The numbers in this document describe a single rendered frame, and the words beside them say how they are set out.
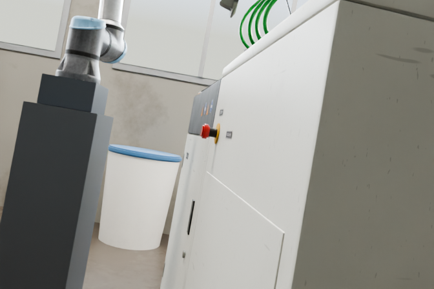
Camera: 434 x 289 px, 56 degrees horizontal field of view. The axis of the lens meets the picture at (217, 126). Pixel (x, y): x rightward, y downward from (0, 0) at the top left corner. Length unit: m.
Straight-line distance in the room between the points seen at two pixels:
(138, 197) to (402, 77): 2.32
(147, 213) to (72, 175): 1.36
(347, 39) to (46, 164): 1.14
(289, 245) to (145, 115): 2.80
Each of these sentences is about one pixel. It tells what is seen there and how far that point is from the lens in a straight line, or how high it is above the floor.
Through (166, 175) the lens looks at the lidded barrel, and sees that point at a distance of 2.70.
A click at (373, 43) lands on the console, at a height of 0.91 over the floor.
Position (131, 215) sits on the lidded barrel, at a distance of 2.70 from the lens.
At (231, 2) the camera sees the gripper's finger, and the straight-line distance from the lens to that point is 1.50.
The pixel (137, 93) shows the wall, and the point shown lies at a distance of 3.22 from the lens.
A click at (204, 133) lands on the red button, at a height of 0.79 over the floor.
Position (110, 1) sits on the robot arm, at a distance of 1.66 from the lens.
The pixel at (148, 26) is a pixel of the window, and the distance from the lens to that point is 3.28.
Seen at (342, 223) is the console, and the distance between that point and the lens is 0.44.
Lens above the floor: 0.79
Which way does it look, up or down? 2 degrees up
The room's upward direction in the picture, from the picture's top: 10 degrees clockwise
